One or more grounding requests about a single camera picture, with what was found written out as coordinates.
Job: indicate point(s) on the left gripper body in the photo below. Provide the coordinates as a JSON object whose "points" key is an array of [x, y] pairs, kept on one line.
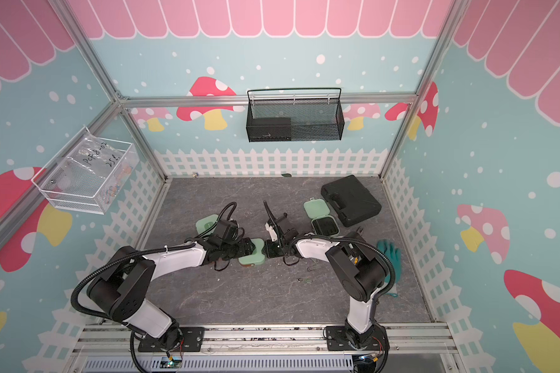
{"points": [[235, 250]]}

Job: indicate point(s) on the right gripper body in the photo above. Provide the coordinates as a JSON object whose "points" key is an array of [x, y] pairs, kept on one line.
{"points": [[276, 249]]}

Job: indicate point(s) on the green case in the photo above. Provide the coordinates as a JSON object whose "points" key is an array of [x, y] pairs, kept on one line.
{"points": [[206, 223], [323, 223], [257, 256]]}

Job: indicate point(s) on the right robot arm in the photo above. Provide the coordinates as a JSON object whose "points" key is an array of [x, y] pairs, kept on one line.
{"points": [[364, 272]]}

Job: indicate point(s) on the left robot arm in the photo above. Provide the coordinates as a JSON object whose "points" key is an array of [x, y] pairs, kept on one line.
{"points": [[117, 291]]}

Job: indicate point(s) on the black plastic tool case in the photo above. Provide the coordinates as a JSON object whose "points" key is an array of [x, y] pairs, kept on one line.
{"points": [[351, 200]]}

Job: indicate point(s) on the green work glove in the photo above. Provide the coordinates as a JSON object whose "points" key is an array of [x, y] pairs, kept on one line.
{"points": [[394, 255]]}

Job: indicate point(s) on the black box in basket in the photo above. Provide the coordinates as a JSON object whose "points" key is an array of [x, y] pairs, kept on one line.
{"points": [[269, 129]]}

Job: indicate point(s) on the black wire wall basket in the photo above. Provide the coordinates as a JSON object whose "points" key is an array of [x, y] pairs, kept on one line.
{"points": [[316, 113]]}

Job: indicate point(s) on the front aluminium rail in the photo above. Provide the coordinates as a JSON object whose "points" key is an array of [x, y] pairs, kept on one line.
{"points": [[229, 339]]}

